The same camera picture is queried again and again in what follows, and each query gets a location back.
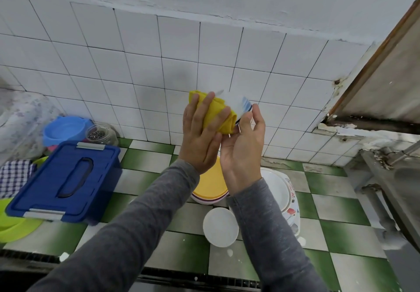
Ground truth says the glass jar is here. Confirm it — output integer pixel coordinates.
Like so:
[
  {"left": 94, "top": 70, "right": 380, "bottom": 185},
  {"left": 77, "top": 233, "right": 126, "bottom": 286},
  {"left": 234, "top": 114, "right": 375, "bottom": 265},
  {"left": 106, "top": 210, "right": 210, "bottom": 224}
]
[{"left": 84, "top": 123, "right": 120, "bottom": 147}]

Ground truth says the clear plastic bag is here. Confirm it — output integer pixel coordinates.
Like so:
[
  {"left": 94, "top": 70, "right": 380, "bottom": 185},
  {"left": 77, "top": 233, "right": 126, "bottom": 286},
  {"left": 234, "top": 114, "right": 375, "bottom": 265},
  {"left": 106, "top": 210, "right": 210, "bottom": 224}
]
[{"left": 0, "top": 90, "right": 63, "bottom": 165}]

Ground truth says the stack of small white bowls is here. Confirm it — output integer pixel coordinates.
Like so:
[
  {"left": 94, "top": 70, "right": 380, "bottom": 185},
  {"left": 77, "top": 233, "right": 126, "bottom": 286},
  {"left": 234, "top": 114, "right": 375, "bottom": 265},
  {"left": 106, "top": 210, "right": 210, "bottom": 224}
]
[{"left": 202, "top": 206, "right": 240, "bottom": 249}]

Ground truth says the blue plastic box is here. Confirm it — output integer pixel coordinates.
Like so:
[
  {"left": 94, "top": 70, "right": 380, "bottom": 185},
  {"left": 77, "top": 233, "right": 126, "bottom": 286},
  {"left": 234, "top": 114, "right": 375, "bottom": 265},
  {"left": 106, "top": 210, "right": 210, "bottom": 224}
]
[{"left": 5, "top": 142, "right": 123, "bottom": 226}]

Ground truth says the person's right hand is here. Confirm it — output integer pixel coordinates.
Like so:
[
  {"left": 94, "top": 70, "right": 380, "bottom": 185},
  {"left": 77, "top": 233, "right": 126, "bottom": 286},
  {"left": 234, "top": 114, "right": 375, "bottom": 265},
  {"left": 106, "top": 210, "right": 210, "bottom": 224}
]
[{"left": 220, "top": 103, "right": 266, "bottom": 196}]

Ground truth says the lime green plastic bowl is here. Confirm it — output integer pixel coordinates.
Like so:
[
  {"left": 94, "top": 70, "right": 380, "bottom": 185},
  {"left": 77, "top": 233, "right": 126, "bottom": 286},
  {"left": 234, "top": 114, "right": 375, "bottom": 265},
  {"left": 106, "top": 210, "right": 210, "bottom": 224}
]
[{"left": 0, "top": 198, "right": 43, "bottom": 243}]

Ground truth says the person's left hand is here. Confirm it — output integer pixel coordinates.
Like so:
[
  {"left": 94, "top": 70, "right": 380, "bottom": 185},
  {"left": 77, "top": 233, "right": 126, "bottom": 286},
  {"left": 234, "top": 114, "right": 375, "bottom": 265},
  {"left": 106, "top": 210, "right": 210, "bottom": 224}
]
[{"left": 178, "top": 92, "right": 232, "bottom": 174}]

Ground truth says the metal faucet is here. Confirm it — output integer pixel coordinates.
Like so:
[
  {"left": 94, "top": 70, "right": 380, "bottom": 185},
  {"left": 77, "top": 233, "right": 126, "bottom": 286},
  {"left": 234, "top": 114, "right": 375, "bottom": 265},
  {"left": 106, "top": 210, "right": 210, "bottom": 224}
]
[{"left": 387, "top": 141, "right": 420, "bottom": 166}]

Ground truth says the person's right forearm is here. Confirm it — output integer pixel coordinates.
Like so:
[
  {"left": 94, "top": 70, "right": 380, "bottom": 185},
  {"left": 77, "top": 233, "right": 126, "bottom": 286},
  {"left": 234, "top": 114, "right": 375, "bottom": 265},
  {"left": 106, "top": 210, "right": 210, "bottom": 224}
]
[{"left": 227, "top": 178, "right": 329, "bottom": 292}]

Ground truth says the blue plastic bowl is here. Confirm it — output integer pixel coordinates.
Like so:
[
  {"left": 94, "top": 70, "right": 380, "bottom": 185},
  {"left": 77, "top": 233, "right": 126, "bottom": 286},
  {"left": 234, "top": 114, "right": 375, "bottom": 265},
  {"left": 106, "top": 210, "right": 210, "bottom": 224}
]
[{"left": 42, "top": 116, "right": 94, "bottom": 148}]

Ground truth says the blue white checked cloth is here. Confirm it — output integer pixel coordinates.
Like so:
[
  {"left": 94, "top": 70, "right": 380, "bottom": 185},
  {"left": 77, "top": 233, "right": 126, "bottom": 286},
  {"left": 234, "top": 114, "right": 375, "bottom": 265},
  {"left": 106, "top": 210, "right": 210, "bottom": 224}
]
[{"left": 0, "top": 159, "right": 37, "bottom": 199}]

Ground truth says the stainless steel sink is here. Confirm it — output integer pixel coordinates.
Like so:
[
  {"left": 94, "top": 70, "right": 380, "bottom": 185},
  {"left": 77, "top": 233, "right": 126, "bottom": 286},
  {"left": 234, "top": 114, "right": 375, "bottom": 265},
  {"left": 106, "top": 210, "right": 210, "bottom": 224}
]
[{"left": 360, "top": 141, "right": 420, "bottom": 250}]

